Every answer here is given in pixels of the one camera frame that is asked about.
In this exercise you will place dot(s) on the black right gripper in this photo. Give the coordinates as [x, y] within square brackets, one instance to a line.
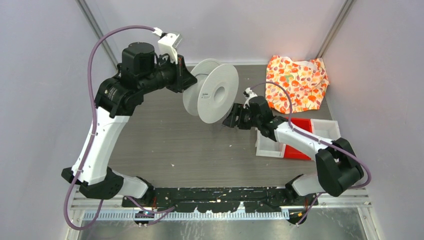
[237, 110]

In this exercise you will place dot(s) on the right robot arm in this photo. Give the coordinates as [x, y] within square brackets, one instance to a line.
[336, 167]

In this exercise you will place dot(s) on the white plastic bin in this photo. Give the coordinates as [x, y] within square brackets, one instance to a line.
[266, 147]

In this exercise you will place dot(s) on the white slotted cable duct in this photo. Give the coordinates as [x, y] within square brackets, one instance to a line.
[241, 214]

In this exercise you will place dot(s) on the orange floral cloth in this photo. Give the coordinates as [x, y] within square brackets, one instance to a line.
[304, 83]

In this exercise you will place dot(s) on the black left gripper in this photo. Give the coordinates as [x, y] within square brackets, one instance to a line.
[183, 78]

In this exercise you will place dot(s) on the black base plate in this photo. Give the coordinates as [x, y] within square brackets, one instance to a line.
[265, 199]

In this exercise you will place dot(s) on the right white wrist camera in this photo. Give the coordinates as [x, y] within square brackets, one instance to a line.
[248, 94]

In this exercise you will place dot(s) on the white plastic spool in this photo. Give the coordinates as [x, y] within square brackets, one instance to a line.
[215, 91]

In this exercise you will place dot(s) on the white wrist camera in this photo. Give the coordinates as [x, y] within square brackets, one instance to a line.
[168, 43]
[248, 94]

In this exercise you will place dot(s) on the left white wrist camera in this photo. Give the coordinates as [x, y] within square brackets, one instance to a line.
[168, 43]

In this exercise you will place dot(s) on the white bin on right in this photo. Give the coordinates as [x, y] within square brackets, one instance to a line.
[328, 129]

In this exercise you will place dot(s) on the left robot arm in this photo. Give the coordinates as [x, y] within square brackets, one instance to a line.
[140, 72]

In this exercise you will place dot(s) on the red plastic bin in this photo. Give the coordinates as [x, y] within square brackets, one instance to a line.
[297, 148]

